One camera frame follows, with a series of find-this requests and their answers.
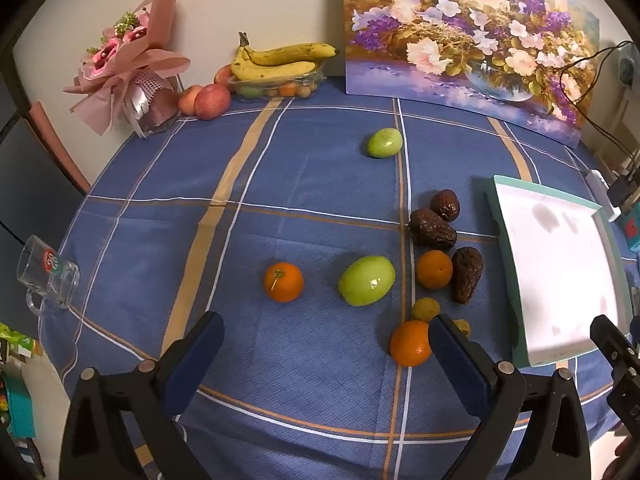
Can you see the large green mango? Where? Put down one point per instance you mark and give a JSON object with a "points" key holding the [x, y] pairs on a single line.
{"points": [[366, 280]]}

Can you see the slim dark wrinkled avocado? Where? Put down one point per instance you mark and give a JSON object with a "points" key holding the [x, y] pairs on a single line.
{"points": [[466, 275]]}

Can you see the small green mango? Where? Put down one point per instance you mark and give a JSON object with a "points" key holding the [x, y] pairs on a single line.
{"points": [[385, 142]]}

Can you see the red apple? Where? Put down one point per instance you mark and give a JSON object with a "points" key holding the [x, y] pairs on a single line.
{"points": [[212, 102], [222, 75]]}

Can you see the white power strip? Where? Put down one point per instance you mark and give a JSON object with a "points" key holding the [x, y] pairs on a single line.
{"points": [[600, 192]]}

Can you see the blue plaid tablecloth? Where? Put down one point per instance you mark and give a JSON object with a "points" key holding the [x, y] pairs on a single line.
{"points": [[280, 185]]}

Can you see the small yellowish round fruit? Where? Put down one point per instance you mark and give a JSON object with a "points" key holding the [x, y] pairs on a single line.
{"points": [[464, 327], [425, 308]]}

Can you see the pale orange peach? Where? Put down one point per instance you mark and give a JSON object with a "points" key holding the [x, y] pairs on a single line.
{"points": [[186, 101]]}

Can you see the flower painting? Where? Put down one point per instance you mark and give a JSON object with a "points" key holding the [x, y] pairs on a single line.
{"points": [[465, 35]]}

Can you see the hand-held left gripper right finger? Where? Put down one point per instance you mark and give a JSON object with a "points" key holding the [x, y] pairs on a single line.
{"points": [[452, 360]]}

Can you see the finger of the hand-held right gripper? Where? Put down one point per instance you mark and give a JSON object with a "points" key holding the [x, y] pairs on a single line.
{"points": [[612, 342]]}

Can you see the black charger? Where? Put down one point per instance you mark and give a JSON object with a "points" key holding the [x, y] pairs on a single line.
{"points": [[622, 190]]}

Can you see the white tray with teal rim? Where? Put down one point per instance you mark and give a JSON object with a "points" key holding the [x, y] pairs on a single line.
{"points": [[555, 270]]}

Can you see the colourful cardboard boxes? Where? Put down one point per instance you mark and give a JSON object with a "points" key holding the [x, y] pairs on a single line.
{"points": [[17, 390]]}

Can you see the glass mug with logo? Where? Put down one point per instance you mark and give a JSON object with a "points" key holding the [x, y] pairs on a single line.
{"points": [[47, 275]]}

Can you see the teal toy device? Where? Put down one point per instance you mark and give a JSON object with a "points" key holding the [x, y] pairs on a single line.
{"points": [[632, 232]]}

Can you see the large dark wrinkled avocado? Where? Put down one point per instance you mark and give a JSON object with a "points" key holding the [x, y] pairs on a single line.
{"points": [[432, 229]]}

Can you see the pink wrapped flower bouquet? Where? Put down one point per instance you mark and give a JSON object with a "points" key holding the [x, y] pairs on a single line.
{"points": [[135, 70]]}

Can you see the clear plastic fruit container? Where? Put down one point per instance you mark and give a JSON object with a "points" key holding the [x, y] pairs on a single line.
{"points": [[280, 90]]}

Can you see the yellow banana bunch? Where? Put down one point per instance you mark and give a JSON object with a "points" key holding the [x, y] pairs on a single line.
{"points": [[280, 62]]}

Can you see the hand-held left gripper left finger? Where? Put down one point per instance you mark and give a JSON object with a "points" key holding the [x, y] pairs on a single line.
{"points": [[200, 355]]}

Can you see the orange with green stem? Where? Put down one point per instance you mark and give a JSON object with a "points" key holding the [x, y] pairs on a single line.
{"points": [[283, 282]]}

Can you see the small dark wrinkled avocado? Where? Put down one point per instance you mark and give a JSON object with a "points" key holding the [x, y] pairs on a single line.
{"points": [[445, 205]]}

